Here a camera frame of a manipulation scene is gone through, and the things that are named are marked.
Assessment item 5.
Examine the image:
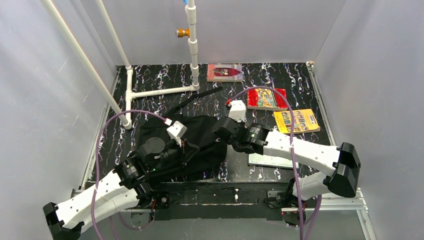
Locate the pale green Gatsby book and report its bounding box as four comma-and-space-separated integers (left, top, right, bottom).
248, 153, 293, 169

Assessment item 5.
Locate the black student backpack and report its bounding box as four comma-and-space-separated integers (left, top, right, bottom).
128, 86, 227, 183

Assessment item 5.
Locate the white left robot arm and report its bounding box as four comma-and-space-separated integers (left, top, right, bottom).
43, 137, 200, 240

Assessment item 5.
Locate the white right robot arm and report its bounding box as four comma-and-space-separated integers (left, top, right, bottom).
212, 117, 362, 201

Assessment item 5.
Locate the red colourful cover book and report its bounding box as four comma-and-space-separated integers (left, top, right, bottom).
247, 88, 288, 112

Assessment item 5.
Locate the pink red cover book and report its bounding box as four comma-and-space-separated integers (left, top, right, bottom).
207, 63, 244, 82

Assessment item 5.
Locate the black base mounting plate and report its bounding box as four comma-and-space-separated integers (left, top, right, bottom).
154, 182, 288, 221

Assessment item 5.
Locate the yellow picture cover book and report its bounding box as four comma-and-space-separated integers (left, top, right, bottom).
273, 109, 321, 135

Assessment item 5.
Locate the orange knob on pipe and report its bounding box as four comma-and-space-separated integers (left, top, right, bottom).
175, 28, 190, 38

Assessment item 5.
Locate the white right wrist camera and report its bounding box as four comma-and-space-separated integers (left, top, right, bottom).
226, 100, 247, 123

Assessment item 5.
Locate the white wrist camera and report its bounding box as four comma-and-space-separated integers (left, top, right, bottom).
164, 118, 187, 147
226, 100, 247, 123

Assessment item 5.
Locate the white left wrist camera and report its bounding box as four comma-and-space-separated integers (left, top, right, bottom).
164, 118, 187, 147

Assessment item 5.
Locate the aluminium rail frame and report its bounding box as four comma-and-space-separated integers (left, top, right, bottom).
82, 61, 376, 240

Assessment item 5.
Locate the white PVC pipe frame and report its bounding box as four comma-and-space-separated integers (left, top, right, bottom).
39, 0, 201, 130

